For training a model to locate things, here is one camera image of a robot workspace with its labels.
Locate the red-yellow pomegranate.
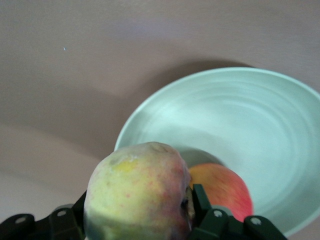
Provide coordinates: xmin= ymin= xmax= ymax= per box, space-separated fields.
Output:
xmin=187 ymin=163 xmax=254 ymax=223

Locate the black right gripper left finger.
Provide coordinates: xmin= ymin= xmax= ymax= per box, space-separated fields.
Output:
xmin=0 ymin=191 xmax=87 ymax=240

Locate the brown table cover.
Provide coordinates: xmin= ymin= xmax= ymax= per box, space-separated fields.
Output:
xmin=0 ymin=0 xmax=320 ymax=240

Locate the yellow-green peach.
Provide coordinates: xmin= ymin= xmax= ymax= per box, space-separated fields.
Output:
xmin=83 ymin=141 xmax=196 ymax=240

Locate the pale green round plate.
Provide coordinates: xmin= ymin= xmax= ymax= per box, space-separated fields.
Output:
xmin=113 ymin=66 xmax=320 ymax=238

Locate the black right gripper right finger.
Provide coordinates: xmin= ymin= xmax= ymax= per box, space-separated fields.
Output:
xmin=189 ymin=184 xmax=288 ymax=240

